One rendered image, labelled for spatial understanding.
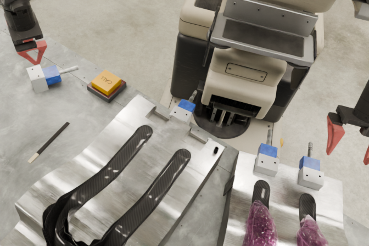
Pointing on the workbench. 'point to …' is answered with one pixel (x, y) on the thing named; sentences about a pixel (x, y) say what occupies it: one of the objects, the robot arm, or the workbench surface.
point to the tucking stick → (48, 143)
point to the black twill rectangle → (229, 185)
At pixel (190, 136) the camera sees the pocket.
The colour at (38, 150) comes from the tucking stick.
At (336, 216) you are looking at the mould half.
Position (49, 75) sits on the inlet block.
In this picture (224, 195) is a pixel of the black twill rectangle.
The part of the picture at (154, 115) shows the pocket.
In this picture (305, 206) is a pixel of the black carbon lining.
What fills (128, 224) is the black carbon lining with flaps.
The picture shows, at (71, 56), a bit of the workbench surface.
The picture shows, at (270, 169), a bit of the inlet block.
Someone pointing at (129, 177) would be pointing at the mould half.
